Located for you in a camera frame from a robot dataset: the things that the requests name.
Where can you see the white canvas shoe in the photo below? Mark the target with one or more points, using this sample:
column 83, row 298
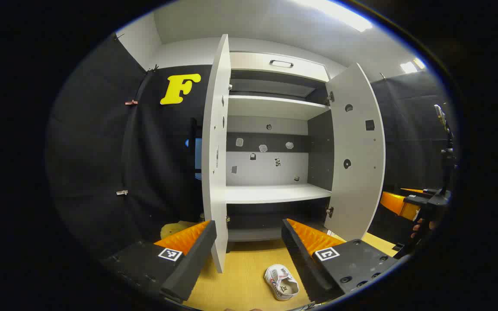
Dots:
column 281, row 285

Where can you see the ceiling light panel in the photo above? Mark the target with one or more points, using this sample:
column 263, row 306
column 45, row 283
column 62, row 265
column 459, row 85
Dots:
column 339, row 13
column 411, row 65

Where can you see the black tripod stand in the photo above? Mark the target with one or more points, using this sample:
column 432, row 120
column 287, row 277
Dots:
column 447, row 155

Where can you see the grey white shoe cabinet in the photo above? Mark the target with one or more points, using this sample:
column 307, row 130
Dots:
column 270, row 194

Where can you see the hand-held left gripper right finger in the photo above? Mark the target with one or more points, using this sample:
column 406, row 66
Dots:
column 301, row 268

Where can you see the white shoe cabinet door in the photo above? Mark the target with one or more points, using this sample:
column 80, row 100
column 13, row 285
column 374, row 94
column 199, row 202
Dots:
column 357, row 194
column 212, row 172

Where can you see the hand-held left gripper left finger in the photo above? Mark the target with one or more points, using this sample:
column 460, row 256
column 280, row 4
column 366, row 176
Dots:
column 197, row 259

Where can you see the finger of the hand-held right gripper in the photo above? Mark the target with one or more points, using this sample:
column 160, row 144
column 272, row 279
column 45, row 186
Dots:
column 394, row 202
column 413, row 191

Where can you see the yellow green toy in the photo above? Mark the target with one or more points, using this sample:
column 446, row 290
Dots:
column 175, row 228

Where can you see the blue lit screen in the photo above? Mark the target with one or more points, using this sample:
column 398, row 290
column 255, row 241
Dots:
column 198, row 157

